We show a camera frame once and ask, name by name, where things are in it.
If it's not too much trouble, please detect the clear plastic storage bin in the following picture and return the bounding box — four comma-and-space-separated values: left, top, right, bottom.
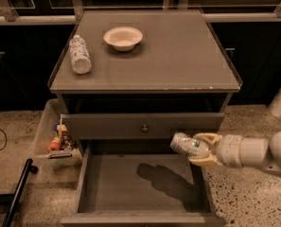
33, 99, 82, 168

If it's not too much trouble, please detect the grey top drawer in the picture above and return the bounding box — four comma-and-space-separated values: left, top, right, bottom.
62, 113, 224, 140

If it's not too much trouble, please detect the grey wooden drawer cabinet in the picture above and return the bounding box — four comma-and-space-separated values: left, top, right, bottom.
47, 9, 243, 227

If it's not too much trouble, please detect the clear plastic water bottle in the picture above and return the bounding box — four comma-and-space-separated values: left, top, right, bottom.
69, 35, 92, 75

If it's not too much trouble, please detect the brown snack box in bin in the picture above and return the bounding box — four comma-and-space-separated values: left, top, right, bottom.
57, 124, 75, 150

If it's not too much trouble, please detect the brass round drawer knob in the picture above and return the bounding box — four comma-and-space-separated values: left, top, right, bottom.
141, 125, 149, 133

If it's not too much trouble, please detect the black metal pole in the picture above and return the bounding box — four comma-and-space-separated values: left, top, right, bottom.
2, 158, 38, 227

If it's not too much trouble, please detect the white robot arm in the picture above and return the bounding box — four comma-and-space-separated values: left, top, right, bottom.
188, 131, 281, 177

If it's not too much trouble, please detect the white paper bowl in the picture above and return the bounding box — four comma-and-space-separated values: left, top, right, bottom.
103, 26, 143, 52

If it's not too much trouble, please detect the grey open middle drawer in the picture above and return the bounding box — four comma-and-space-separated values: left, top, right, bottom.
61, 140, 226, 227

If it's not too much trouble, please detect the silver green 7up can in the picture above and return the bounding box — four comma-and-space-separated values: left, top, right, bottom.
170, 132, 210, 159

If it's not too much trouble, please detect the orange toy in bin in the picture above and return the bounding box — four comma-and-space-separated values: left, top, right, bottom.
47, 138, 61, 152

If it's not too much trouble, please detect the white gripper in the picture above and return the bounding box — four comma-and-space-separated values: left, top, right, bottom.
188, 132, 242, 167

